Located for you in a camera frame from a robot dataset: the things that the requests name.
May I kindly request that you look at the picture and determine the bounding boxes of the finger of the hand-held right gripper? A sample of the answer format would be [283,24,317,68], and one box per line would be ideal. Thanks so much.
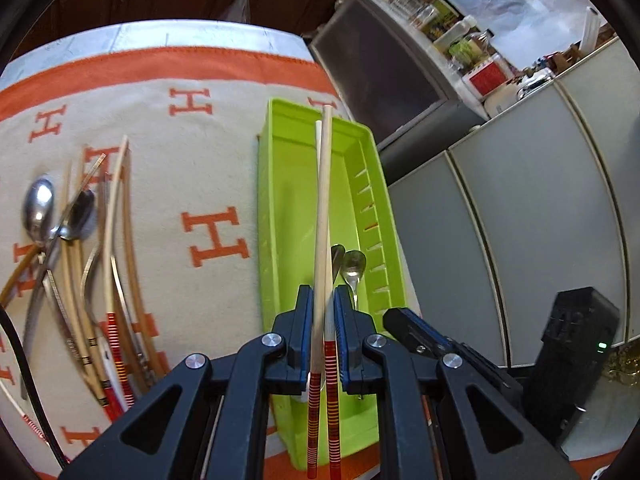
[382,307,526,416]

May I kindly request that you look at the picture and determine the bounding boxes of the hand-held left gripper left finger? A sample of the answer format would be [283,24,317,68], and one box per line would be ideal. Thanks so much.
[59,284,316,480]

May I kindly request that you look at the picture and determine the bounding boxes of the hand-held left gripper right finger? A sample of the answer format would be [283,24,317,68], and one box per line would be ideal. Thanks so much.
[334,284,583,480]

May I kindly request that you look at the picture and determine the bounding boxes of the green plastic utensil tray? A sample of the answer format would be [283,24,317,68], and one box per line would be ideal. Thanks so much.
[257,97,406,471]

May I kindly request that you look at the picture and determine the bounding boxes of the light bamboo chopstick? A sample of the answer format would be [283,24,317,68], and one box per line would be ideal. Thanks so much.
[120,140,168,378]

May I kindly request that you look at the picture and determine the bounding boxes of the cream chopstick black gold bands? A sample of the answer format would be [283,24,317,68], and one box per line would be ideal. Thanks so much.
[64,159,112,408]
[62,146,108,411]

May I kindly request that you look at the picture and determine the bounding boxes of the steel chopstick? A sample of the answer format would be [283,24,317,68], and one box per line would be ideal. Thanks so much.
[55,152,107,236]
[42,267,86,368]

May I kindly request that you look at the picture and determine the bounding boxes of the steel spoon wooden handle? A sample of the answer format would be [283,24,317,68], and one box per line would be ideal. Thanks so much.
[0,189,97,307]

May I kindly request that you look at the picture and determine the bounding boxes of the large steel spoon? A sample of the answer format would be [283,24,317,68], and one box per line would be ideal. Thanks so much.
[19,177,63,401]

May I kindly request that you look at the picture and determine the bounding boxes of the small steel spoon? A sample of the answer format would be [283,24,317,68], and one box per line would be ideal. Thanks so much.
[341,250,368,403]

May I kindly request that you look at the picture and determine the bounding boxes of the grey-green cabinet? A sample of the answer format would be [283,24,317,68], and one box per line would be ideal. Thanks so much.
[380,35,640,371]

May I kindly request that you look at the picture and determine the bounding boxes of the orange and cream printed blanket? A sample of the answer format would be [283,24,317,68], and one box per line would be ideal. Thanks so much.
[0,45,618,480]

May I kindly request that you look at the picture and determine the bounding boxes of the white countertop appliance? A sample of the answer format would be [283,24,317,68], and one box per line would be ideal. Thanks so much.
[482,82,523,121]

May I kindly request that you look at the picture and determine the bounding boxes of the red label jar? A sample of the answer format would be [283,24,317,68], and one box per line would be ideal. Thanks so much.
[462,55,511,98]

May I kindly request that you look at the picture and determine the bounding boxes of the grey glass-front appliance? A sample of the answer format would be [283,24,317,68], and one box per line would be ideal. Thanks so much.
[307,0,488,171]

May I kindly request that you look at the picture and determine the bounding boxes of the clear plastic bottle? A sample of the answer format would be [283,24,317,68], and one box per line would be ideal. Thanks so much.
[432,15,476,53]

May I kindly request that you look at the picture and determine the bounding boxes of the hanging plastic bag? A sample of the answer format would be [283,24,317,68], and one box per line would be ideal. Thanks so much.
[225,0,253,23]

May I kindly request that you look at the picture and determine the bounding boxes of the white paper roll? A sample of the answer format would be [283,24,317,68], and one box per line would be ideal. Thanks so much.
[580,6,601,53]

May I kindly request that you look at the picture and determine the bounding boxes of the thick-handled steel cutlery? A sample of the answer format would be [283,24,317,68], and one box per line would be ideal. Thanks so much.
[330,244,347,291]

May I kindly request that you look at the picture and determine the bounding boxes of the black cable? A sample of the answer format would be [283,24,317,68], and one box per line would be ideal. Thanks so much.
[0,304,68,463]

